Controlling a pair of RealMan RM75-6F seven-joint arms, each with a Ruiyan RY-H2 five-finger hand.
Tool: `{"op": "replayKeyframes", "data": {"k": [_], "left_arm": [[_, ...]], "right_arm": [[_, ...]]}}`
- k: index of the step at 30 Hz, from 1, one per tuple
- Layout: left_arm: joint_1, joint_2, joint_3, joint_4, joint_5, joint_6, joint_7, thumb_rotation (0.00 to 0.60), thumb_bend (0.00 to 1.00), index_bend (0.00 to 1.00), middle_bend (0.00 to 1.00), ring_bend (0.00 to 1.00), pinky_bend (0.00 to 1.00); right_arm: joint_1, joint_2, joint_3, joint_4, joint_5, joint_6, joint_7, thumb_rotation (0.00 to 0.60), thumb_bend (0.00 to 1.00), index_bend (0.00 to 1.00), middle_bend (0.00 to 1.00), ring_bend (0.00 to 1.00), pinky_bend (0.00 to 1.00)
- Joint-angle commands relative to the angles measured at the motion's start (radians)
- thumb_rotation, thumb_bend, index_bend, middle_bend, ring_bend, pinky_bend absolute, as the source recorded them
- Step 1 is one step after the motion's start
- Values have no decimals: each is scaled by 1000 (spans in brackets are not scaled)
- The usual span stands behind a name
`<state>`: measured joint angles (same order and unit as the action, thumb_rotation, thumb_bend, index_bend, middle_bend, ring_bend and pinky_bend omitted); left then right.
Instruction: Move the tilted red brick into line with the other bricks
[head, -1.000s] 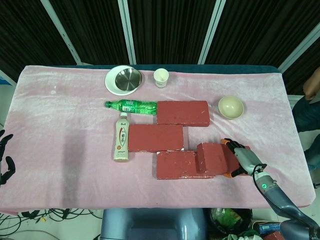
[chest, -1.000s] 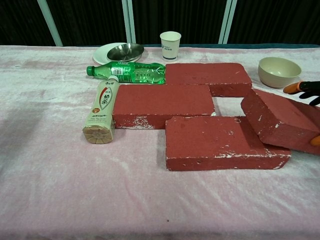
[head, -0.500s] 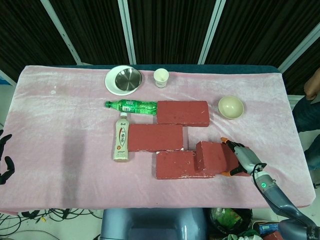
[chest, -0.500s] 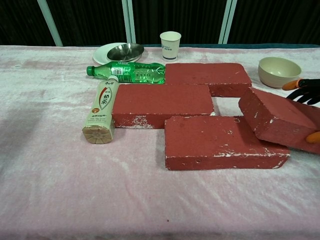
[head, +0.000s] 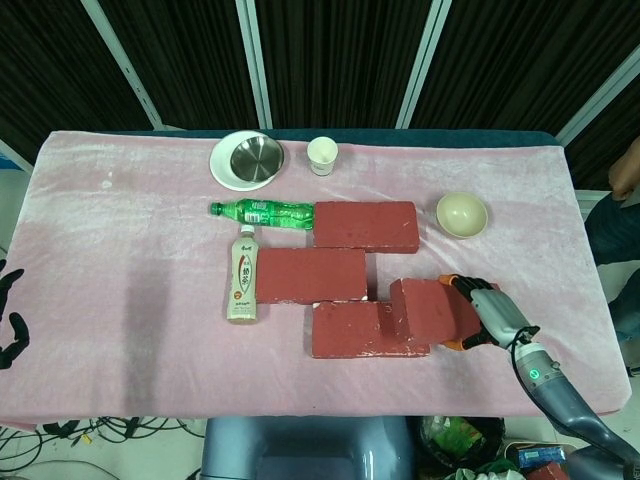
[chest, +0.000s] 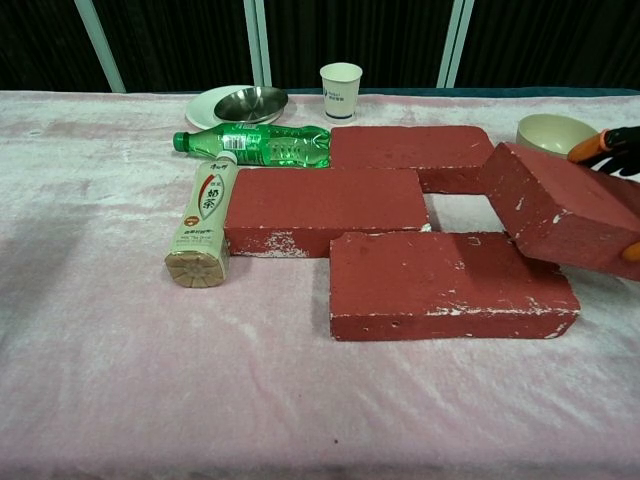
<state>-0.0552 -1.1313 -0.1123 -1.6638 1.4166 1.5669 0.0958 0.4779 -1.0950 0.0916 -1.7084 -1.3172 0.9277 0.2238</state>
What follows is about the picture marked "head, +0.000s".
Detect left robot hand black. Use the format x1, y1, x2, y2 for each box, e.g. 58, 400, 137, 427
0, 259, 31, 371

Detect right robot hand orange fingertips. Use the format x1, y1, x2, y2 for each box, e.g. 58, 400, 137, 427
438, 273, 541, 351

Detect red brick with face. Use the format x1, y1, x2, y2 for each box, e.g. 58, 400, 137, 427
389, 277, 501, 346

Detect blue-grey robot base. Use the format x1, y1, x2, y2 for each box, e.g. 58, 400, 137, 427
202, 415, 416, 480

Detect person forearm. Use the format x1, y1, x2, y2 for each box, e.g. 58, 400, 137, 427
608, 147, 640, 201

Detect red brick white-flecked face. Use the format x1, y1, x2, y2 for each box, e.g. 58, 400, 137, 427
309, 299, 432, 359

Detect red brick with faint scratches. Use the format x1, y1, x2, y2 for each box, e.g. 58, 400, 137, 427
312, 200, 421, 255

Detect red brick white-chipped side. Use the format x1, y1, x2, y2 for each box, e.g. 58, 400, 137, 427
254, 247, 371, 305

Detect beige ceramic bowl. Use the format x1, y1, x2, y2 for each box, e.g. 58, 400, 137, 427
435, 192, 489, 239

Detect pink velvet table cloth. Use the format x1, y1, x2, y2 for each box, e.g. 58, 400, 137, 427
0, 130, 632, 432

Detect black trash bag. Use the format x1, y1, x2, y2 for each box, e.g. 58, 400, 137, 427
419, 414, 506, 480

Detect seated person dark clothes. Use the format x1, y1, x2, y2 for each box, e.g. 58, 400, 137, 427
584, 192, 640, 346

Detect blue packet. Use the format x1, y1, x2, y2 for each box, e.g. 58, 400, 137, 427
517, 446, 566, 469

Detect beige milk tea bottle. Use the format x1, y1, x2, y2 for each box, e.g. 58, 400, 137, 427
224, 224, 261, 326

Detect white paper cup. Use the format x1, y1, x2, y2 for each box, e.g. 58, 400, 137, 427
306, 137, 338, 177

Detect green plastic soda bottle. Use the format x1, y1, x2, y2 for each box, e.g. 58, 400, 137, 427
209, 197, 316, 231

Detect white round plate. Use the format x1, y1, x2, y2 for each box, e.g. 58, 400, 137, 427
208, 130, 286, 191

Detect stainless steel dish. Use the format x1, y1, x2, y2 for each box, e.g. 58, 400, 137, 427
229, 138, 285, 182

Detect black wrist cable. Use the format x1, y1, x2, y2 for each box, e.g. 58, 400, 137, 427
508, 325, 621, 451

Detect black floor cable tangle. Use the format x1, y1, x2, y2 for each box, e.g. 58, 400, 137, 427
0, 415, 206, 451

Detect white partition post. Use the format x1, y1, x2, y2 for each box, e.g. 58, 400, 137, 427
237, 0, 274, 129
397, 0, 449, 129
557, 44, 640, 146
92, 0, 164, 129

